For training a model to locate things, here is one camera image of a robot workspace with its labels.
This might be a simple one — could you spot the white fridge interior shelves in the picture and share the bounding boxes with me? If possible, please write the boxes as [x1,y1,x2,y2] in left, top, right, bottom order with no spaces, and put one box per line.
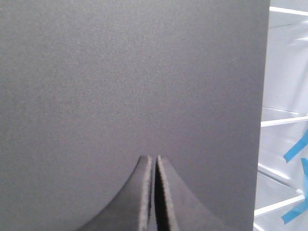
[253,0,308,231]

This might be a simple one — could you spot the blue tape strip upper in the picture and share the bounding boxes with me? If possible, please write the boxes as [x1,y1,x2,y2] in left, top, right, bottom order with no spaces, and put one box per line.
[283,131,308,163]

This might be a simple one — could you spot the dark grey fridge door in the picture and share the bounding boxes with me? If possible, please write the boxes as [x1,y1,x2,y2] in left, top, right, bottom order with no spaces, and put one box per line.
[0,0,270,231]

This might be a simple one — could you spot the blue tape strip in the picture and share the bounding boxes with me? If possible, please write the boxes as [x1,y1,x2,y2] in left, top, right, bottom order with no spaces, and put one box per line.
[283,131,308,163]
[281,158,308,224]

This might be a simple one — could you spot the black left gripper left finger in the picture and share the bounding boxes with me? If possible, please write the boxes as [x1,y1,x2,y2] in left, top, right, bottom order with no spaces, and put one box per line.
[78,156,152,231]

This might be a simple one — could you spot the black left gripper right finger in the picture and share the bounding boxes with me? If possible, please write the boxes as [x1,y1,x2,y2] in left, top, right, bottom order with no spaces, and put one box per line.
[154,155,225,231]

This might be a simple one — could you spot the blue tape strip lower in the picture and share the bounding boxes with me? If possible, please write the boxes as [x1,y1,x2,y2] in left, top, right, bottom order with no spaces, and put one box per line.
[281,158,308,224]

